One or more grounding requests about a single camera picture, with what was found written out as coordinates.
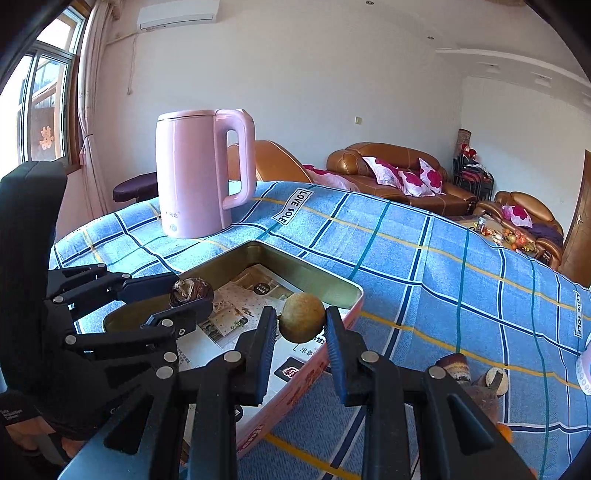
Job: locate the white red floral pillow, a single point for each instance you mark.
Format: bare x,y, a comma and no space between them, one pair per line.
381,170
517,214
413,182
429,177

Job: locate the purple stool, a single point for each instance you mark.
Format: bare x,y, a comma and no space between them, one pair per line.
134,184

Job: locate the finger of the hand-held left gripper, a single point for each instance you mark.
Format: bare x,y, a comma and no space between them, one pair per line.
152,286
184,316

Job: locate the white air conditioner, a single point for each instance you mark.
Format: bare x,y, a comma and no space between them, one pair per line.
180,16

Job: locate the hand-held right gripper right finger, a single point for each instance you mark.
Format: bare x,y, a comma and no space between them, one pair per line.
334,357

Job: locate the purple blanket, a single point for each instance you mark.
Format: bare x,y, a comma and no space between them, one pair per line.
547,235

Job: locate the blue plaid tablecloth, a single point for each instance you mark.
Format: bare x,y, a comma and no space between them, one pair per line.
415,277

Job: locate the person's left hand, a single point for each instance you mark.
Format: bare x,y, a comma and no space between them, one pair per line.
27,434

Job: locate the window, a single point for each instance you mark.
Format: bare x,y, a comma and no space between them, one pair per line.
46,92

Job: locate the red plush toy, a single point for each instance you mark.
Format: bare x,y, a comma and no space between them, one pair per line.
468,152

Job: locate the pink cartoon cup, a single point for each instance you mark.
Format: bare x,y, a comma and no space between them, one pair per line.
585,369

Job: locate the brown wooden door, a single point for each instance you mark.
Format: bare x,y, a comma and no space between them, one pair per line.
581,221

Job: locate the pink electric kettle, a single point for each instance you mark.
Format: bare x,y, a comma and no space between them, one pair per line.
189,175

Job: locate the cluttered coffee table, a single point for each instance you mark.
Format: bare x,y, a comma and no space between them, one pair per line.
503,237

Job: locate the pink floral blanket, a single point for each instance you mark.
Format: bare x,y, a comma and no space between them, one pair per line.
332,177

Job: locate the pink curtain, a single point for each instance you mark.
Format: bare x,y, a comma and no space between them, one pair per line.
92,92

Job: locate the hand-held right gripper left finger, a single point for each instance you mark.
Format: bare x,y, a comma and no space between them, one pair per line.
264,355

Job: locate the brown leather armchair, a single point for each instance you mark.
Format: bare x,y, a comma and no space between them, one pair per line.
531,203

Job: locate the brown leather sofa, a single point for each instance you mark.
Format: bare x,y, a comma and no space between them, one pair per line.
383,150

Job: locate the printed paper leaflet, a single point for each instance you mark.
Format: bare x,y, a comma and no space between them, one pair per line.
226,314

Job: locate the pink metal tin box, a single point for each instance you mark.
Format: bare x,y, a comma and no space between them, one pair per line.
314,277

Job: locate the brown leather chair back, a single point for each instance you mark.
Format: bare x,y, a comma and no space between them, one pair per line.
277,161

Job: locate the dark brown wrinkled fruit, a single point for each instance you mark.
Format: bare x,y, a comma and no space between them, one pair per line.
189,290

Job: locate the round yellow-brown fruit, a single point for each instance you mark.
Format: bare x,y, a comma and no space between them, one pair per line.
302,318

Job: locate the stacked dark chairs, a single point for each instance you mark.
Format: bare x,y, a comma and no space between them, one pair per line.
471,182

